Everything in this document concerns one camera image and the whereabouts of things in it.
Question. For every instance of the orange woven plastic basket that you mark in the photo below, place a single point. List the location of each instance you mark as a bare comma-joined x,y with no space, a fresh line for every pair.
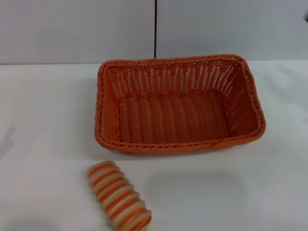
173,120

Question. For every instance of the black vertical wall strip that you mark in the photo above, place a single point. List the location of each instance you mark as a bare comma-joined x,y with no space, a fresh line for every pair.
155,29

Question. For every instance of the orange white striped bread roll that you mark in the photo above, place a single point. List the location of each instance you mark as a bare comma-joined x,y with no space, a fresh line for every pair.
118,195

